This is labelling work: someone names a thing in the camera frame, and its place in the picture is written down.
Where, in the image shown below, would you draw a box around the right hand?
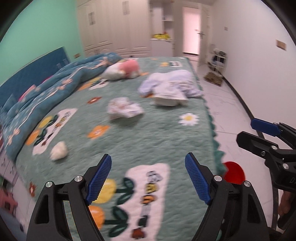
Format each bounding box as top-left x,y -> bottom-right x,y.
278,191 -> 294,217

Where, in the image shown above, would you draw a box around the red plastic bucket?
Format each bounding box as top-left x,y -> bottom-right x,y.
223,161 -> 245,185

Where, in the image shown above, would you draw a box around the white crumpled tissue ball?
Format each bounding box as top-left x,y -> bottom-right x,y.
50,141 -> 68,161

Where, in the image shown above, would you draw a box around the brown floor mat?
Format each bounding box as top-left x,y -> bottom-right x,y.
204,72 -> 223,87

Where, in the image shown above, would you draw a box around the small white shelf rack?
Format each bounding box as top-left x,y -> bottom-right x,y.
208,48 -> 227,77

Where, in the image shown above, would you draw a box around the lavender white clothing pile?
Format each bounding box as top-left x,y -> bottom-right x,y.
138,70 -> 203,107

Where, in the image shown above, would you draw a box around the blue floral quilt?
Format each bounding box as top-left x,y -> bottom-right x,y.
1,52 -> 122,161

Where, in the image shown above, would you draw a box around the green patterned bed blanket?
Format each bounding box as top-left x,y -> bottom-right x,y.
16,57 -> 224,240

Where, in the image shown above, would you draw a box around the crumpled white paper wrapper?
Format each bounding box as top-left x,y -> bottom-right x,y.
107,97 -> 144,120

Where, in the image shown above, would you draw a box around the white door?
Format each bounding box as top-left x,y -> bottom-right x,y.
183,4 -> 209,66

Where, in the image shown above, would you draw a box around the yellow toys on counter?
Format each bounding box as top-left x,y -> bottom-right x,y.
152,33 -> 171,41

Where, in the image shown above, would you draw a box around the blue padded headboard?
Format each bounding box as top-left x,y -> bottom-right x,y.
1,47 -> 70,106

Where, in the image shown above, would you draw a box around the pink white plush toy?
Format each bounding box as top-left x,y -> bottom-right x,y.
101,59 -> 141,81

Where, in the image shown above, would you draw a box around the white wardrobe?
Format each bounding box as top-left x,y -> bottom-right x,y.
77,1 -> 174,58

